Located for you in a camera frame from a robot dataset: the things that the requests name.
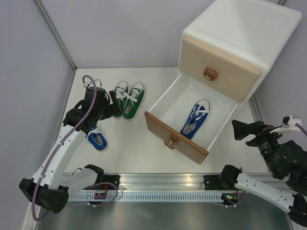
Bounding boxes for bear knob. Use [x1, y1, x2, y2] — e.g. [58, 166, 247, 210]
[164, 139, 175, 150]
[203, 67, 218, 81]

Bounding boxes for brown drawer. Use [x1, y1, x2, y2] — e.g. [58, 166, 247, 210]
[144, 74, 238, 164]

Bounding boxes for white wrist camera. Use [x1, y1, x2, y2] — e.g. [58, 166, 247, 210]
[270, 114, 307, 135]
[83, 79, 103, 88]

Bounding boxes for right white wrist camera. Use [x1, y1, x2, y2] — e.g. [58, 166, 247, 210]
[270, 114, 307, 135]

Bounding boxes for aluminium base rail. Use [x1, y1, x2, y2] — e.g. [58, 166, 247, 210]
[62, 171, 276, 192]

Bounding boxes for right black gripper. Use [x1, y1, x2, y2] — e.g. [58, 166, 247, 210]
[230, 118, 286, 175]

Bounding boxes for left green sneaker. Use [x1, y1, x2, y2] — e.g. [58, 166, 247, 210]
[114, 80, 130, 119]

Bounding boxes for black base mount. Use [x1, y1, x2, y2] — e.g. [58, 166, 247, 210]
[77, 174, 120, 190]
[203, 175, 224, 191]

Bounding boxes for right aluminium frame rail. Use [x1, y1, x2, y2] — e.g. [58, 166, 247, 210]
[248, 93, 265, 122]

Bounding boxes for white cabinet shell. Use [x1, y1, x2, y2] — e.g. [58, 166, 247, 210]
[182, 0, 302, 103]

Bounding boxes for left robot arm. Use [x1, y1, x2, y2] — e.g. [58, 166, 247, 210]
[19, 87, 119, 214]

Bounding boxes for right green sneaker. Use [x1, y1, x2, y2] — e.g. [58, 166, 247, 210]
[123, 82, 146, 121]

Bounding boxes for beige upper drawer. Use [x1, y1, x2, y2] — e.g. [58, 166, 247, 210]
[179, 35, 262, 103]

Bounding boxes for purple cable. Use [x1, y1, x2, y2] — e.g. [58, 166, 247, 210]
[296, 122, 307, 136]
[31, 75, 98, 221]

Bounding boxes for blue sneaker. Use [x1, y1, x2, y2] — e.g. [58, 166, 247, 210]
[180, 99, 211, 139]
[86, 125, 108, 152]

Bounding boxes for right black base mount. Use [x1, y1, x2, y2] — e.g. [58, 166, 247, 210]
[203, 175, 224, 191]

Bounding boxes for left corner aluminium post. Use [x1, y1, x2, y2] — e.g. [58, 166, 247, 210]
[33, 0, 77, 72]

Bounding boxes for white slotted cable duct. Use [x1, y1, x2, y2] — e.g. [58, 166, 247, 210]
[68, 191, 224, 203]

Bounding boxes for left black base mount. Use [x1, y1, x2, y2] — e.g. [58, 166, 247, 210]
[77, 174, 120, 190]

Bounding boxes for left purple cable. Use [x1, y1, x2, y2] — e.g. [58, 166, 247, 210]
[31, 75, 98, 221]

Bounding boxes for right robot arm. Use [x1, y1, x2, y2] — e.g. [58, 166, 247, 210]
[219, 115, 307, 227]

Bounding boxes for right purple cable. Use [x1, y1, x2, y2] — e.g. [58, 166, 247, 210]
[296, 122, 307, 136]

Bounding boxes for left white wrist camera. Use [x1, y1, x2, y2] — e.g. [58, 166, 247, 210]
[83, 79, 103, 88]

